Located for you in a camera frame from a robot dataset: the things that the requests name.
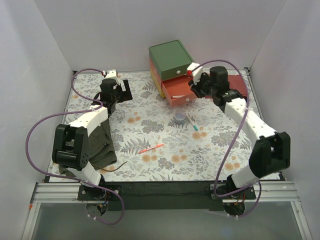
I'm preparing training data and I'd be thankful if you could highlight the brown strap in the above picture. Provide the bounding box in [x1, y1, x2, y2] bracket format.
[99, 161, 128, 173]

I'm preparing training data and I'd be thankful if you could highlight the orange pen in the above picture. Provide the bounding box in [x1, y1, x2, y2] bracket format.
[138, 143, 164, 154]

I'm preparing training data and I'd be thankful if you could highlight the red folded cloth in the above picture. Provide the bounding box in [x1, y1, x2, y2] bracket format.
[227, 74, 248, 98]

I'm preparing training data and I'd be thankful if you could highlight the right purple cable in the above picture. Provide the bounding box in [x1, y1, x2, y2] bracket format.
[189, 59, 262, 221]

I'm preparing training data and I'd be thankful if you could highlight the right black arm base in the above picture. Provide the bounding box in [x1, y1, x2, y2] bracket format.
[209, 177, 256, 200]

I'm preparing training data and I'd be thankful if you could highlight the yellow drawer box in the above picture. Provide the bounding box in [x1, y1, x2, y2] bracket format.
[150, 70, 166, 99]

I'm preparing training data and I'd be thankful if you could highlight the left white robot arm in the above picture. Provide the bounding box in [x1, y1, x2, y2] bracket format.
[52, 76, 133, 200]

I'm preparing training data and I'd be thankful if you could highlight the aluminium front rail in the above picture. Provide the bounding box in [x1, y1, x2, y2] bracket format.
[31, 181, 300, 203]

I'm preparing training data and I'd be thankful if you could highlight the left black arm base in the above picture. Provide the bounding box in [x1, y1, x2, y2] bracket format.
[77, 176, 122, 201]

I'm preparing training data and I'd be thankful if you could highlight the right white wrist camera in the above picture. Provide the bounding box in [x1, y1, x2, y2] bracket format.
[186, 62, 204, 85]

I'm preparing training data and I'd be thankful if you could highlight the olive green cloth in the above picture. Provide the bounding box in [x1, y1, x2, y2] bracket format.
[52, 119, 117, 177]

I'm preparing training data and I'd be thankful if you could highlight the teal capped white marker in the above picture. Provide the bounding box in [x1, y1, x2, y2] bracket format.
[186, 113, 199, 132]

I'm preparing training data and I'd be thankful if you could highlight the red drawer box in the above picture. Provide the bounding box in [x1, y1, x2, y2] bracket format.
[149, 59, 197, 107]

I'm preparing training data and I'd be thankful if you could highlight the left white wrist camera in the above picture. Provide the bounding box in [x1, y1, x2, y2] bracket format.
[104, 69, 118, 81]

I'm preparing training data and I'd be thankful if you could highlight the clear jar of paperclips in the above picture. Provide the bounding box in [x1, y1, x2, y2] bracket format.
[174, 111, 186, 125]

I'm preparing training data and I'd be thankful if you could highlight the floral table mat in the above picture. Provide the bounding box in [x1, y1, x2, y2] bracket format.
[48, 69, 281, 183]

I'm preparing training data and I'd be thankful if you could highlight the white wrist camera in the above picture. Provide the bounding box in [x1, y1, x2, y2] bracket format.
[104, 69, 118, 81]
[186, 62, 204, 85]

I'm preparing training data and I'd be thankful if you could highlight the purple capped white marker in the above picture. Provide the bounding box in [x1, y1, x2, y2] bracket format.
[171, 95, 185, 99]

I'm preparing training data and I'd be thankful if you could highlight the green drawer box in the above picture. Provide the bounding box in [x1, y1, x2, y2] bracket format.
[148, 39, 194, 81]

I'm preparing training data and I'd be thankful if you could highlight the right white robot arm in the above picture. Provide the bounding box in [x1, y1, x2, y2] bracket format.
[186, 62, 291, 199]

